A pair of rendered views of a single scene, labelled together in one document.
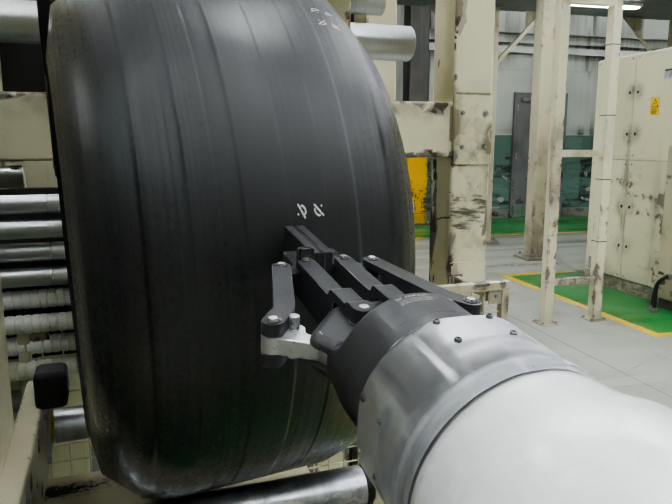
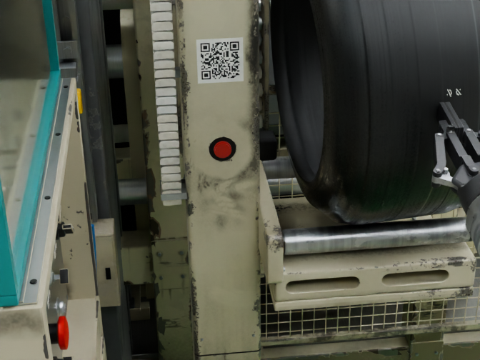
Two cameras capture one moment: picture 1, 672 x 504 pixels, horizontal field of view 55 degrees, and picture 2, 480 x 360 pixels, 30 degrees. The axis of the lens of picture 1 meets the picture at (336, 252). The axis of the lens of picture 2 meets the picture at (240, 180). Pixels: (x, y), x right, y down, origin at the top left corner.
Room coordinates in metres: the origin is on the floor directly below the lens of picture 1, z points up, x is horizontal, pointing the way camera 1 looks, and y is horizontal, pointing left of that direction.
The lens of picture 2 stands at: (-0.76, 0.03, 1.73)
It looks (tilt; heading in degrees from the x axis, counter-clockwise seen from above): 28 degrees down; 14
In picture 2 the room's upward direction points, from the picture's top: 1 degrees counter-clockwise
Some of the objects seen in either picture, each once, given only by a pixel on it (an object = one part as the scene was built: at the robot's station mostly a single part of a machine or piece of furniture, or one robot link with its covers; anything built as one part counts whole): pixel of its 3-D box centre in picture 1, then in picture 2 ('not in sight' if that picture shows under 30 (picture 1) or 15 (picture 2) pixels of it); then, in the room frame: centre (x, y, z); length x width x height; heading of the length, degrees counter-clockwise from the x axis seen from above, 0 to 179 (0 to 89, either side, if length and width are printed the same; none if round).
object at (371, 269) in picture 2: not in sight; (370, 266); (0.59, 0.13, 0.84); 0.36 x 0.09 x 0.06; 110
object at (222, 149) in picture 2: not in sight; (222, 148); (0.56, 0.39, 1.06); 0.03 x 0.02 x 0.03; 110
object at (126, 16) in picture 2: not in sight; (143, 154); (1.36, 0.84, 0.61); 0.33 x 0.06 x 0.86; 20
